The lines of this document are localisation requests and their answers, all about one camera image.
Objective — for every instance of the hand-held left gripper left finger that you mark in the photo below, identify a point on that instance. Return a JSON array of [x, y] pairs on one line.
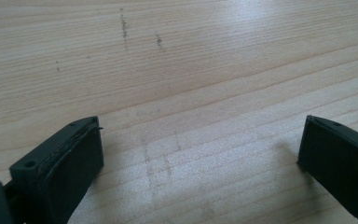
[[60, 174]]

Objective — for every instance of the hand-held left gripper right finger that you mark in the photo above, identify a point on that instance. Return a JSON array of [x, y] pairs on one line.
[[341, 158]]

